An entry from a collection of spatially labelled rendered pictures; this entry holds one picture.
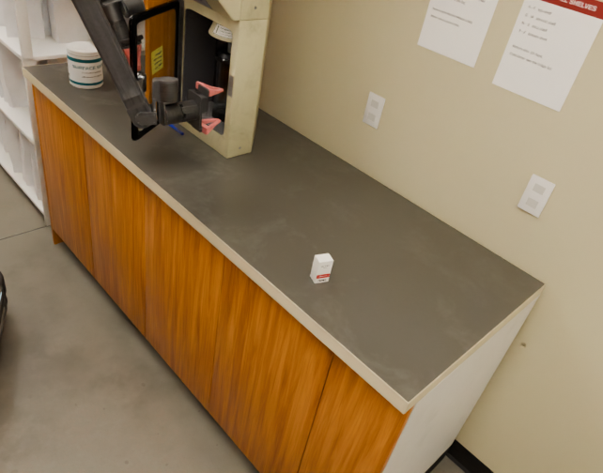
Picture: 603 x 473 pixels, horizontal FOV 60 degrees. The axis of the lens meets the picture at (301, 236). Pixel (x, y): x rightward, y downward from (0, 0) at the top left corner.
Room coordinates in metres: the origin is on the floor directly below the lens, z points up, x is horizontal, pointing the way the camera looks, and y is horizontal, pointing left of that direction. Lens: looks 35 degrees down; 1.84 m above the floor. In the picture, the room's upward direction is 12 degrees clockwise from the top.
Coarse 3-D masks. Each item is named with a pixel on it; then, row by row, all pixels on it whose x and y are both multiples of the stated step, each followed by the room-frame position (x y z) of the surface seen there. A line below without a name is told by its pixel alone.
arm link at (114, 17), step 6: (114, 0) 1.65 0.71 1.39; (120, 0) 1.64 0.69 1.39; (102, 6) 1.62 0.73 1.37; (108, 6) 1.61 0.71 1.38; (114, 6) 1.62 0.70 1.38; (120, 6) 1.66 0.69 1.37; (108, 12) 1.60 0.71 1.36; (114, 12) 1.61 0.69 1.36; (120, 12) 1.63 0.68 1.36; (126, 12) 1.65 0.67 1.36; (108, 18) 1.60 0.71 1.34; (114, 18) 1.61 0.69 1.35; (120, 18) 1.62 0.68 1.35
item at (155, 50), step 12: (168, 12) 1.74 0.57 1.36; (144, 24) 1.59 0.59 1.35; (156, 24) 1.66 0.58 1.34; (168, 24) 1.74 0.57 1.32; (144, 36) 1.59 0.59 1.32; (156, 36) 1.66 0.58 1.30; (168, 36) 1.74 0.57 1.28; (144, 48) 1.59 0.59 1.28; (156, 48) 1.66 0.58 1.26; (168, 48) 1.75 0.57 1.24; (144, 60) 1.59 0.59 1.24; (156, 60) 1.66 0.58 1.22; (168, 60) 1.75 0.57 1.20; (144, 72) 1.59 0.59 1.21; (156, 72) 1.66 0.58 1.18; (168, 72) 1.75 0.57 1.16; (156, 108) 1.67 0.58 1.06; (132, 132) 1.52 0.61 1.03
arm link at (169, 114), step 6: (162, 102) 1.32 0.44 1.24; (174, 102) 1.34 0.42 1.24; (162, 108) 1.32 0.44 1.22; (168, 108) 1.33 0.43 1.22; (174, 108) 1.34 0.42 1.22; (162, 114) 1.32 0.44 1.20; (168, 114) 1.32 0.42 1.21; (174, 114) 1.33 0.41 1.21; (180, 114) 1.34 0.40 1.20; (162, 120) 1.32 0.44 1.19; (168, 120) 1.31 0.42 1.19; (174, 120) 1.33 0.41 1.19; (180, 120) 1.35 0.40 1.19
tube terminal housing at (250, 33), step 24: (192, 0) 1.79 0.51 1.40; (264, 0) 1.70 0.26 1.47; (240, 24) 1.63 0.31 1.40; (264, 24) 1.71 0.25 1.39; (240, 48) 1.64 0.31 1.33; (264, 48) 1.74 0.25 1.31; (240, 72) 1.65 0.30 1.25; (240, 96) 1.66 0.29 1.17; (240, 120) 1.67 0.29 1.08; (216, 144) 1.67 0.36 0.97; (240, 144) 1.68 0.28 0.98
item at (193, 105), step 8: (192, 96) 1.42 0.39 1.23; (200, 96) 1.40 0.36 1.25; (184, 104) 1.37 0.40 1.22; (192, 104) 1.39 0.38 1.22; (200, 104) 1.39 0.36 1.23; (184, 112) 1.36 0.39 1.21; (192, 112) 1.37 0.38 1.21; (200, 112) 1.39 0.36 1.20; (184, 120) 1.36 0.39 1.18; (192, 120) 1.41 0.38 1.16; (200, 120) 1.39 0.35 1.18; (200, 128) 1.39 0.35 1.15
